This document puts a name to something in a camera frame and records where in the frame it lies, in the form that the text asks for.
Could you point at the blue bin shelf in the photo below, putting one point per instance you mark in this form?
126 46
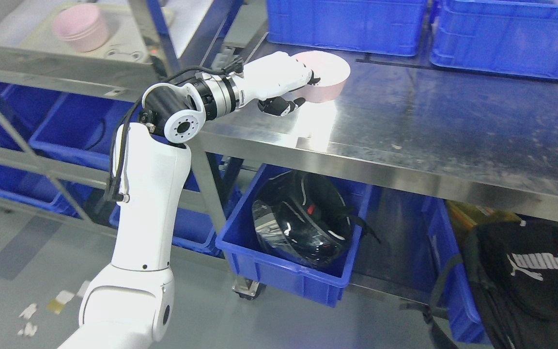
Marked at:
35 190
78 130

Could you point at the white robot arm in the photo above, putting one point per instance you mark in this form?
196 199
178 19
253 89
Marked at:
129 304

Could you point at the pink ikea bowl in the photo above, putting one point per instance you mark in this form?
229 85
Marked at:
332 70

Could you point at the blue crate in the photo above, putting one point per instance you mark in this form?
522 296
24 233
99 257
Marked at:
389 27
514 37

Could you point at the black puma backpack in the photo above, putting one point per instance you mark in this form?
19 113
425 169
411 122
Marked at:
512 272

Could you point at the blue bin shelf upper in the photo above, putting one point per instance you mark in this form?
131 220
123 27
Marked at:
78 130

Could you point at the blue crate top right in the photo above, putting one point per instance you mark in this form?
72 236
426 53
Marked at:
514 37

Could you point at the steel table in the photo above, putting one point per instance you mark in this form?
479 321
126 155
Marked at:
405 124

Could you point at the blue bin holding helmet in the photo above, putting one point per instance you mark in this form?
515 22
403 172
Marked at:
247 260

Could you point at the blue crate top left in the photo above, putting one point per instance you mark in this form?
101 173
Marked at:
389 27

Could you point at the steel shelf rack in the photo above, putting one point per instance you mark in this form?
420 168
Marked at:
116 80

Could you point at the white foam sheet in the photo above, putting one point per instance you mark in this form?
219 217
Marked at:
29 26

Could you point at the blue bin behind backpack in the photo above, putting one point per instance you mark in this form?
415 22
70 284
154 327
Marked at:
464 320

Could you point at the stacked pink bowls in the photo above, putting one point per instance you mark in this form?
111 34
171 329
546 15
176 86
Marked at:
83 27

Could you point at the black helmet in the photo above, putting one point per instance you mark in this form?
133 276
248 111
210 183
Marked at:
302 217

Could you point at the blue bin shelf lower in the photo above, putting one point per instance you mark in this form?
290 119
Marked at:
35 190

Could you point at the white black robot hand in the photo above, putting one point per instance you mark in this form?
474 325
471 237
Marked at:
267 79

